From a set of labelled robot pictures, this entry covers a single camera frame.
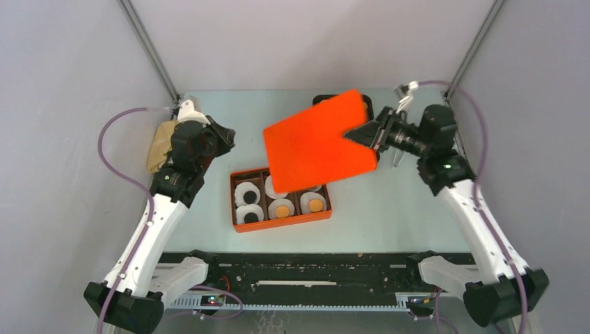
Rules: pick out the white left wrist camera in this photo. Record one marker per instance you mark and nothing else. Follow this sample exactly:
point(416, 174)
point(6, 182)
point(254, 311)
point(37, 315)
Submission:
point(189, 110)

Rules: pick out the black cookie tray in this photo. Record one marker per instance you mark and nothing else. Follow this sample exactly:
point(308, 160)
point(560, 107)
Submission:
point(367, 103)

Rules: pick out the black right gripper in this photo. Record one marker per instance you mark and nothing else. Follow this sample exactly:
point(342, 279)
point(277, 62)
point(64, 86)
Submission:
point(373, 133)

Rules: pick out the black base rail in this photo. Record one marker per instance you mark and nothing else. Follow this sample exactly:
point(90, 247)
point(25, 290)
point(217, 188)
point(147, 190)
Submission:
point(316, 280)

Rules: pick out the metal tongs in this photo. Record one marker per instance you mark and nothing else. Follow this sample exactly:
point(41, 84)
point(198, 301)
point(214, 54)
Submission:
point(398, 156)

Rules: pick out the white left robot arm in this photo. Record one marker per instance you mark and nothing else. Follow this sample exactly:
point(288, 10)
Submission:
point(131, 296)

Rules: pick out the orange box lid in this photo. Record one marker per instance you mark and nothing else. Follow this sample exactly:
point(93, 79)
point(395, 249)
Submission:
point(309, 148)

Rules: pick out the orange cookie box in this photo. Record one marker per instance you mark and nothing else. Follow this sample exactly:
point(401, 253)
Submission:
point(258, 176)

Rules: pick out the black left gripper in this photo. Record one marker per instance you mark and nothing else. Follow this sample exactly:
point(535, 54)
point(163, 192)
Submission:
point(225, 136)

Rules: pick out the round orange cookie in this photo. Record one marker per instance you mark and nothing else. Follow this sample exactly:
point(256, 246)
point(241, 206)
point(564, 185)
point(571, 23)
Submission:
point(282, 211)
point(315, 205)

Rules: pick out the white paper cup liner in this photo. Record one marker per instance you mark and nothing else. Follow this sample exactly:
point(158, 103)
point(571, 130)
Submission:
point(270, 191)
point(306, 198)
point(315, 188)
point(279, 202)
point(244, 209)
point(241, 188)

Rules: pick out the black sandwich cookie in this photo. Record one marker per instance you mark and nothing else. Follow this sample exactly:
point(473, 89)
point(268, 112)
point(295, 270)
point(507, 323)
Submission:
point(250, 197)
point(251, 217)

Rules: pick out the yellow cloth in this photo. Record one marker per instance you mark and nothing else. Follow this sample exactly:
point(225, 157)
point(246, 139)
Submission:
point(161, 145)

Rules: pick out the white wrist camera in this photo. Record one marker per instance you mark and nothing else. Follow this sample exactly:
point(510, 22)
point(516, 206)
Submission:
point(405, 95)
point(189, 110)

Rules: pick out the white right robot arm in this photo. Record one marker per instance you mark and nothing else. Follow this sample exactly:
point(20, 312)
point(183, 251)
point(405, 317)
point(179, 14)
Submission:
point(503, 285)

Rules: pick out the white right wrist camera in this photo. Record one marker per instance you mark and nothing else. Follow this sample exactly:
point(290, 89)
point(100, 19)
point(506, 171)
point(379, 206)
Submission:
point(405, 95)

